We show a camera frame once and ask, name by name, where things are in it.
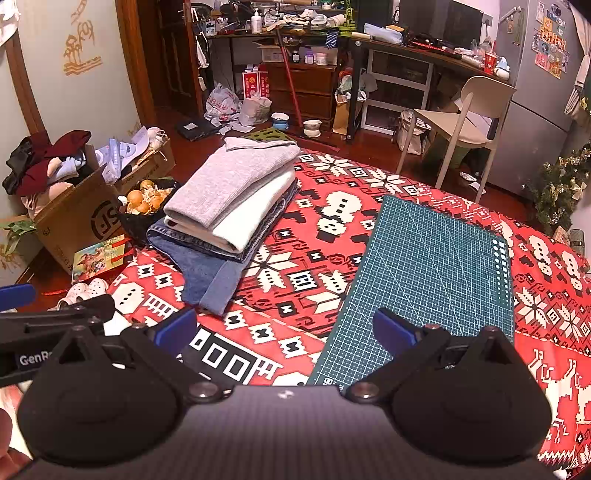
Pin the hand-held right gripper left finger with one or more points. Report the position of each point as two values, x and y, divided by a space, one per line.
178 326

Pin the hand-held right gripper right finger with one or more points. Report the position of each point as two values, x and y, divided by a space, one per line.
392 330

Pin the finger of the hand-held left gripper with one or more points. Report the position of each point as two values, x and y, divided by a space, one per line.
46 323
16 296

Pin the grey ribbed polo shirt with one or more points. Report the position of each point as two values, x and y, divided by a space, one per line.
231 180

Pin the cardboard box of clothes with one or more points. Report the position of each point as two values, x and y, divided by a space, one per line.
78 217

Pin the person's left hand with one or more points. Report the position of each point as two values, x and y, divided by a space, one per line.
4 434

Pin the pair of white clogs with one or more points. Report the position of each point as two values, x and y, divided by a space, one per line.
83 291

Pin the green cutting mat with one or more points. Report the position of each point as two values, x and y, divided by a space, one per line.
425 286

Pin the blue folded jeans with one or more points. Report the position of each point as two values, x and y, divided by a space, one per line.
207 277

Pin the colourful picture book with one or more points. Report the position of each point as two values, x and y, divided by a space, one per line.
99 258

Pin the red patterned blanket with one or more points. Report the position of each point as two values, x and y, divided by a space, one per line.
300 272

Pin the white folded sweater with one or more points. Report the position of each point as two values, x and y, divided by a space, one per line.
254 212

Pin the low open cardboard box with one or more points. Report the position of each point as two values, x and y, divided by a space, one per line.
147 161

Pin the white tote bag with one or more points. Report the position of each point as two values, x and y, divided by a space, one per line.
413 134

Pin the dark cloth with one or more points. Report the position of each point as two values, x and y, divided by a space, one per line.
196 129

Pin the white ceramic bowl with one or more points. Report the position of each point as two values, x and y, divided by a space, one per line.
312 128

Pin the small decorated Christmas tree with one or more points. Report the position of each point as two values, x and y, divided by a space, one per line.
558 189

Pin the beige plastic chair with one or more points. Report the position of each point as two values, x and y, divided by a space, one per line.
475 120

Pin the white plastic bag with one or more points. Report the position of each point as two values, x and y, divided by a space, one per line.
221 104

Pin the grey plastic bag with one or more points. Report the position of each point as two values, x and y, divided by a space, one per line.
256 110

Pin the blue rimmed enamel bowl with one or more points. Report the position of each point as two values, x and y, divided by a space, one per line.
280 121

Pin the white drawer unit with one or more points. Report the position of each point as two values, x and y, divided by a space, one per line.
397 83

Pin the wooden drawer cabinet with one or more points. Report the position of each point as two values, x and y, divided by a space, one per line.
309 92

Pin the red cardboard box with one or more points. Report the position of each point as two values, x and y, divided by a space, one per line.
256 85

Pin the grey refrigerator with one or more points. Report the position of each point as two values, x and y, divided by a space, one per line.
531 115

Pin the dark cluttered desk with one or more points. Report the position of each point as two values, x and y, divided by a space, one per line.
392 48

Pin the black computer monitor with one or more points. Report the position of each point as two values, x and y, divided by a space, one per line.
438 21

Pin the white pump bottle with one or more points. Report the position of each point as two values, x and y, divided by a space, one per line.
256 23

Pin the cluster of fridge magnets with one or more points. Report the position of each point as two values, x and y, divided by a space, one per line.
551 41

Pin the wooden door frame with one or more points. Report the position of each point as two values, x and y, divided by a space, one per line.
138 60

